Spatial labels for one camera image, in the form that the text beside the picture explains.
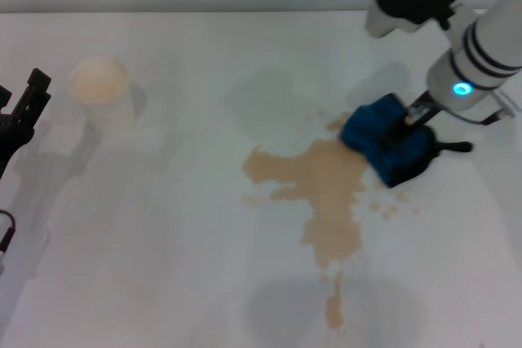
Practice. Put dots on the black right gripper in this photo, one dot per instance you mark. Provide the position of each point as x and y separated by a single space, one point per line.
422 111

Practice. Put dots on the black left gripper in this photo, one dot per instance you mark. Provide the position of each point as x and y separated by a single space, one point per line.
10 136

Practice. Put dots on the blue rag with black edge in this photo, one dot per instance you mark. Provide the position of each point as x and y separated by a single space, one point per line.
367 136

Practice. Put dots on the white paper cup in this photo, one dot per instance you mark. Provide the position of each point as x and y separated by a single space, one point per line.
102 87

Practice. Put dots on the brown water stain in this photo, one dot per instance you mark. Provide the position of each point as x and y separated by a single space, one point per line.
326 185

